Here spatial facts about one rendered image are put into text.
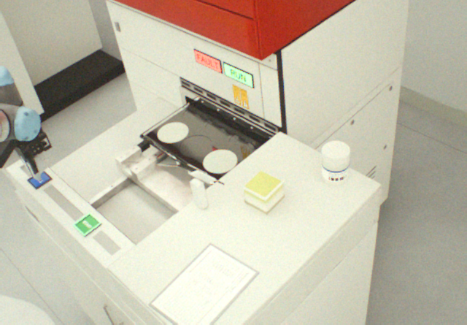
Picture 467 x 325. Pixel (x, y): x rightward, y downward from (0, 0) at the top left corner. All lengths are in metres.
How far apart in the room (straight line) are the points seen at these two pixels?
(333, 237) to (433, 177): 1.58
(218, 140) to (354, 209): 0.52
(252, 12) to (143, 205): 0.67
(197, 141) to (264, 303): 0.65
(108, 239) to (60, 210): 0.19
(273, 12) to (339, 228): 0.54
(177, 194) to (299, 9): 0.61
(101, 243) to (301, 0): 0.80
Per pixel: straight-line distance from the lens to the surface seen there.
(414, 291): 2.35
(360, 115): 1.91
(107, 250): 1.33
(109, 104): 3.51
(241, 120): 1.62
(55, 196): 1.52
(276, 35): 1.36
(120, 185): 1.64
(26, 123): 1.23
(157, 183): 1.55
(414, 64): 3.09
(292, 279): 1.20
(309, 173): 1.39
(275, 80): 1.42
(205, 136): 1.64
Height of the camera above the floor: 1.95
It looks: 41 degrees down
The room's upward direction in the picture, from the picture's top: 9 degrees counter-clockwise
